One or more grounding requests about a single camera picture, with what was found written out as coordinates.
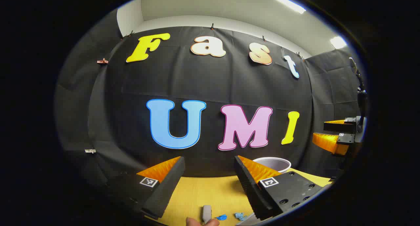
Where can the black backdrop cloth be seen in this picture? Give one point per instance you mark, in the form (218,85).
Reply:
(210,85)

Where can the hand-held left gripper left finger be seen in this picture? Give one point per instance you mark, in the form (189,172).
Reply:
(167,186)

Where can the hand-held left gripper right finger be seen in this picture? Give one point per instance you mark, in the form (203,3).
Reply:
(249,190)

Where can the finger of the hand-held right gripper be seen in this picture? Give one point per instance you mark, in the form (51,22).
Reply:
(331,143)
(341,127)

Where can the light blue paper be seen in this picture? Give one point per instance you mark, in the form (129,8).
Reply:
(240,216)

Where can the dark blue paper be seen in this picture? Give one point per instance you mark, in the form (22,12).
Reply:
(222,217)

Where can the white cloth clip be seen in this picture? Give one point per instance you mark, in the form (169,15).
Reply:
(90,151)

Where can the white ribbed garbage bin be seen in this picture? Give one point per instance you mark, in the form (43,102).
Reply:
(272,163)

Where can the ceiling light panel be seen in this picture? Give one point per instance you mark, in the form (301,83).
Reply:
(288,3)
(338,42)

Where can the orange cloth clip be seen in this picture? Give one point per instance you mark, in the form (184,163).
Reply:
(102,61)

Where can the wooden desktop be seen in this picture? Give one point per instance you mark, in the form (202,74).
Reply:
(203,193)

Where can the small grey broom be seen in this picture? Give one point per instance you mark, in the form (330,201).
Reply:
(206,212)

